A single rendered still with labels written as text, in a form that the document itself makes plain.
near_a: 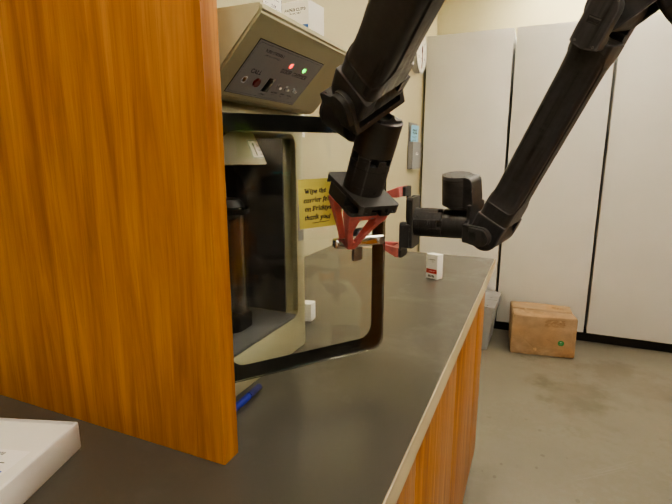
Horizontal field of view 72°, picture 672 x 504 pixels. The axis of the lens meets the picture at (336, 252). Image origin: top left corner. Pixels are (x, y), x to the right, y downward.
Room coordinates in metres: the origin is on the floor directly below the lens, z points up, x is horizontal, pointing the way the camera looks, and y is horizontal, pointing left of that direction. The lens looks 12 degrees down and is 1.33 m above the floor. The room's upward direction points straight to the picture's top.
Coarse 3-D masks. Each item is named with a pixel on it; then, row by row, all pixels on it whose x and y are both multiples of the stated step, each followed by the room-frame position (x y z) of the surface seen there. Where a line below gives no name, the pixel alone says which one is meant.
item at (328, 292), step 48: (240, 144) 0.67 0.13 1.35; (288, 144) 0.70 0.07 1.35; (336, 144) 0.74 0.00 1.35; (240, 192) 0.67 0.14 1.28; (288, 192) 0.70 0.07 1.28; (240, 240) 0.66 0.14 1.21; (288, 240) 0.70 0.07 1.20; (240, 288) 0.66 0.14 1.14; (288, 288) 0.70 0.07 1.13; (336, 288) 0.74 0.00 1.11; (240, 336) 0.66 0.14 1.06; (288, 336) 0.70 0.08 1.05; (336, 336) 0.74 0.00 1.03
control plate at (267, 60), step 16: (256, 48) 0.64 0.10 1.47; (272, 48) 0.67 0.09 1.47; (256, 64) 0.67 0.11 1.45; (272, 64) 0.70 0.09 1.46; (288, 64) 0.73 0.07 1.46; (304, 64) 0.76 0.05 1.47; (320, 64) 0.80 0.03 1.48; (240, 80) 0.67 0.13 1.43; (288, 80) 0.76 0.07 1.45; (304, 80) 0.80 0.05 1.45; (256, 96) 0.73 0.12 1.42; (272, 96) 0.76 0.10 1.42; (288, 96) 0.80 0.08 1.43
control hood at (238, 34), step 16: (224, 16) 0.62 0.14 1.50; (240, 16) 0.61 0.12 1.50; (256, 16) 0.60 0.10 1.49; (272, 16) 0.62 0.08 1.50; (224, 32) 0.62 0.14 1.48; (240, 32) 0.61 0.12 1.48; (256, 32) 0.62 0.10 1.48; (272, 32) 0.64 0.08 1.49; (288, 32) 0.67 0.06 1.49; (304, 32) 0.70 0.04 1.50; (224, 48) 0.62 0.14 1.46; (240, 48) 0.62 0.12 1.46; (288, 48) 0.70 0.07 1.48; (304, 48) 0.73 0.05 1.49; (320, 48) 0.76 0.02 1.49; (336, 48) 0.80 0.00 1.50; (224, 64) 0.62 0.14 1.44; (240, 64) 0.64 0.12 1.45; (336, 64) 0.84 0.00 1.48; (224, 80) 0.64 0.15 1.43; (320, 80) 0.84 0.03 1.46; (224, 96) 0.67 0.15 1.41; (240, 96) 0.70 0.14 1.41; (304, 96) 0.84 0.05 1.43; (320, 96) 0.89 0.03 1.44; (304, 112) 0.90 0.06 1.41
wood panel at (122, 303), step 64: (0, 0) 0.66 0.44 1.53; (64, 0) 0.61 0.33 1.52; (128, 0) 0.57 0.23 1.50; (192, 0) 0.53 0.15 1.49; (0, 64) 0.67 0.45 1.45; (64, 64) 0.62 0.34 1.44; (128, 64) 0.57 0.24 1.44; (192, 64) 0.54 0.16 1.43; (0, 128) 0.67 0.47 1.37; (64, 128) 0.62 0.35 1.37; (128, 128) 0.58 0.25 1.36; (192, 128) 0.54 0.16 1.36; (0, 192) 0.68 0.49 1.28; (64, 192) 0.63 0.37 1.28; (128, 192) 0.58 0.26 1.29; (192, 192) 0.54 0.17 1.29; (0, 256) 0.69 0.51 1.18; (64, 256) 0.63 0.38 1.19; (128, 256) 0.59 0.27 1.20; (192, 256) 0.54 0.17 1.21; (0, 320) 0.70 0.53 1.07; (64, 320) 0.64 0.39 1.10; (128, 320) 0.59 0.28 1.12; (192, 320) 0.55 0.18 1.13; (0, 384) 0.71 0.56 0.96; (64, 384) 0.65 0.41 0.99; (128, 384) 0.59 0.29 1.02; (192, 384) 0.55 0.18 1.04; (192, 448) 0.55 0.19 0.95
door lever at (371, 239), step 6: (372, 234) 0.73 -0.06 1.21; (378, 234) 0.73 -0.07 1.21; (336, 240) 0.69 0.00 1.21; (342, 240) 0.69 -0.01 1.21; (366, 240) 0.71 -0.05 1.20; (372, 240) 0.72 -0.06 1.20; (378, 240) 0.72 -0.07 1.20; (384, 240) 0.73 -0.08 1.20; (336, 246) 0.69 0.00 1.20; (342, 246) 0.69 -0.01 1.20; (360, 246) 0.71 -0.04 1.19
